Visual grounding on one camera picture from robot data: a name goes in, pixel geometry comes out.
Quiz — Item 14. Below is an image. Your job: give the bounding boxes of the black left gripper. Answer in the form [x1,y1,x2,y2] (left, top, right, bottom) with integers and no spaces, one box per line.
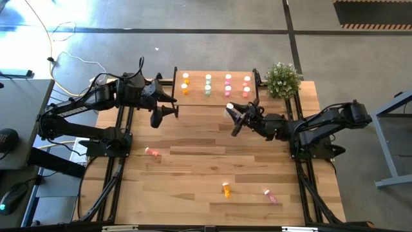
[126,75,178,130]

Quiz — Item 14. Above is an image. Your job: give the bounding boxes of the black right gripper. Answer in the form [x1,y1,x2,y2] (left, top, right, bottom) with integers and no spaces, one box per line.
[230,98,291,142]

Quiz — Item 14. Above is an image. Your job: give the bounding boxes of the green potted plant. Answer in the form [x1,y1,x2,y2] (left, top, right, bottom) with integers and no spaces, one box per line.
[264,61,304,101]

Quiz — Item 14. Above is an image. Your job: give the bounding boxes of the white box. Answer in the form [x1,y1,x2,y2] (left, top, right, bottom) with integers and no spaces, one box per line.
[69,137,93,165]

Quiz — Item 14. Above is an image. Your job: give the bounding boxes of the black desk leg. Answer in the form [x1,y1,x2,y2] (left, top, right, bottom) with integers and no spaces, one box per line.
[27,146,87,179]

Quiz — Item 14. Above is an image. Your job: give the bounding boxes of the grey desk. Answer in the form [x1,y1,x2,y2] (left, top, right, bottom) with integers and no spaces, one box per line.
[0,78,55,171]

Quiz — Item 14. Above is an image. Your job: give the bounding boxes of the black mat hazard stripes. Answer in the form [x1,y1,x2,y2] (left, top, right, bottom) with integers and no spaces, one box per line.
[332,0,412,30]

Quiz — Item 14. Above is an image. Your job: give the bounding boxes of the black computer mouse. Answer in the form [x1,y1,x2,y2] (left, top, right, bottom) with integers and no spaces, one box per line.
[0,182,29,216]

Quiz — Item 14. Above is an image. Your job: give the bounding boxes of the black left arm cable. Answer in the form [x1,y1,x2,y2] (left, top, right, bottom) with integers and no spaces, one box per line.
[86,56,145,95]

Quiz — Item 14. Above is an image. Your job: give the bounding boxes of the black aluminium rig frame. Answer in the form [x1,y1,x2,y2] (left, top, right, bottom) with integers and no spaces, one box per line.
[72,72,376,232]

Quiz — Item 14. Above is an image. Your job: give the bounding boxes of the white floor cable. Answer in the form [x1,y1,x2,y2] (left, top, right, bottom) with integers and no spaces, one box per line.
[51,50,108,83]

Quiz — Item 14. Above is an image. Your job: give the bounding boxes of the yellow floor cable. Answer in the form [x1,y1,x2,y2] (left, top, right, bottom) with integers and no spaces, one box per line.
[24,0,97,97]

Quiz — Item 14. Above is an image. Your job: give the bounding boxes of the silver aluminium bracket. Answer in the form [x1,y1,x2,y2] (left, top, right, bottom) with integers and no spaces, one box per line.
[102,225,139,232]
[282,226,318,232]

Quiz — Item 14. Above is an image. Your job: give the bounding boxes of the grey table frame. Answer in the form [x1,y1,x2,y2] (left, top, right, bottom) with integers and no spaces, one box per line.
[354,90,412,189]

